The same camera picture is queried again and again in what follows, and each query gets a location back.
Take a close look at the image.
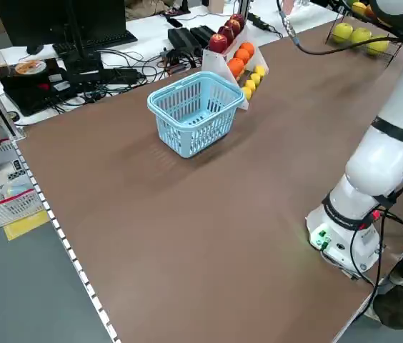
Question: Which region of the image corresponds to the light blue plastic basket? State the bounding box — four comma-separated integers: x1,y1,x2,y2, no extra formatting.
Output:
146,71,244,159

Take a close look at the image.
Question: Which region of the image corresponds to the clear acrylic tiered fruit shelf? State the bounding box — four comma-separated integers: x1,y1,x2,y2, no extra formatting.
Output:
201,14,270,111

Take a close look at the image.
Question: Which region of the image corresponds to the green apple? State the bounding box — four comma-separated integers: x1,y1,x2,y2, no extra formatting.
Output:
365,35,391,56
350,27,373,46
332,23,354,43

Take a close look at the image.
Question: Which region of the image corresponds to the black power supply box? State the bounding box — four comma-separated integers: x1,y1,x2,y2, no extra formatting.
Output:
190,25,217,47
167,27,202,51

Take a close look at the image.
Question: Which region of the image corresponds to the black power strip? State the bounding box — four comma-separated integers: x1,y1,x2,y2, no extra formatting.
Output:
247,12,271,31

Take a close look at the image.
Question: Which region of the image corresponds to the black metal stand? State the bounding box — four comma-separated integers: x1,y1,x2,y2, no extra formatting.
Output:
53,0,103,83

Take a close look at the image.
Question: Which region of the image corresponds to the yellow sheet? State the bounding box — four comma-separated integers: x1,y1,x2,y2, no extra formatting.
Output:
3,210,51,242

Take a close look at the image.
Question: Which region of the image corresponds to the black case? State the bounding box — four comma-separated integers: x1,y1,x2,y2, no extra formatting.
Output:
0,59,81,117

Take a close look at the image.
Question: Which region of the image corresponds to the white plastic crate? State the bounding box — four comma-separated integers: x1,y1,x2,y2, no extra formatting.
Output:
0,185,47,229

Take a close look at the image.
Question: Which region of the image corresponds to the black computer monitor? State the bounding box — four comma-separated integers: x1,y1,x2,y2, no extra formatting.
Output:
0,0,139,54

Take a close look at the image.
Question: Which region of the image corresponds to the aluminium table edge rail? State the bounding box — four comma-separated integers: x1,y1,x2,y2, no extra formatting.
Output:
14,137,122,343

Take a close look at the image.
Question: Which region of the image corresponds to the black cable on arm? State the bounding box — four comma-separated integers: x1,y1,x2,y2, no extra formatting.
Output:
276,0,403,215

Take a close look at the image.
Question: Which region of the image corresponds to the black wire fruit shelf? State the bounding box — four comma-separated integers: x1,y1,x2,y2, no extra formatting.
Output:
325,0,403,67

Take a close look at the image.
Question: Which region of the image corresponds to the black arm base cable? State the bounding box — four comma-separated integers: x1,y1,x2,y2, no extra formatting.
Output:
351,209,403,297

